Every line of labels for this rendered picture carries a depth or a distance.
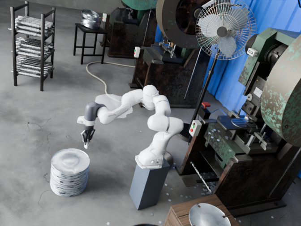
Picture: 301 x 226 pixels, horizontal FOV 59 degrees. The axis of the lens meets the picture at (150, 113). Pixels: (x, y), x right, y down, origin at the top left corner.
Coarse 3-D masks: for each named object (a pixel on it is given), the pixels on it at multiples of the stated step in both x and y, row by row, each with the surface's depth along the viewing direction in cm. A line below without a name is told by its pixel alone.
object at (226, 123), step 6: (222, 120) 209; (228, 120) 211; (234, 120) 212; (240, 120) 215; (228, 126) 203; (234, 126) 205; (240, 126) 206; (246, 126) 209; (228, 132) 214; (234, 132) 208; (240, 132) 210
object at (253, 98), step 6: (258, 78) 198; (264, 78) 195; (258, 84) 198; (264, 84) 193; (252, 90) 203; (258, 90) 198; (252, 96) 202; (258, 96) 198; (246, 102) 205; (252, 102) 203; (258, 102) 198; (246, 108) 205; (252, 108) 200; (258, 108) 198; (252, 114) 203; (258, 114) 201
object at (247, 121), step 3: (243, 120) 217; (246, 120) 218; (249, 120) 220; (246, 123) 214; (249, 123) 215; (252, 123) 216; (252, 126) 211; (255, 126) 213; (258, 126) 214; (252, 129) 209; (255, 129) 211; (258, 129) 212; (249, 132) 211; (252, 132) 211
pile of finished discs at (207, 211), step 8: (192, 208) 182; (200, 208) 184; (208, 208) 186; (216, 208) 187; (192, 216) 176; (200, 216) 178; (208, 216) 179; (216, 216) 181; (192, 224) 171; (200, 224) 172; (208, 224) 173; (216, 224) 174; (224, 224) 177
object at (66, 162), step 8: (56, 152) 212; (64, 152) 214; (72, 152) 216; (80, 152) 218; (56, 160) 205; (64, 160) 206; (72, 160) 208; (80, 160) 211; (88, 160) 213; (56, 168) 198; (64, 168) 200; (72, 168) 202; (80, 168) 203
